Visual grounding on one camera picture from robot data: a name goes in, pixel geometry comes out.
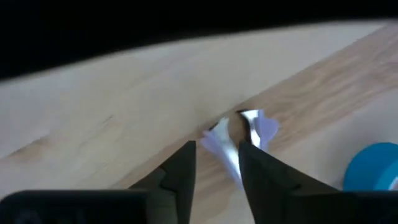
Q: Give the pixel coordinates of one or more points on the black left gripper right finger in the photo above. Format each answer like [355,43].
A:
[295,202]

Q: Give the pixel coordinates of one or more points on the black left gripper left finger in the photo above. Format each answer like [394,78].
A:
[93,207]

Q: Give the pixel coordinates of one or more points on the white claw staple remover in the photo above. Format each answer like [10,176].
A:
[265,127]

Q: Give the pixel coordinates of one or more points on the blue tape roll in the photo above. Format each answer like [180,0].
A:
[370,168]

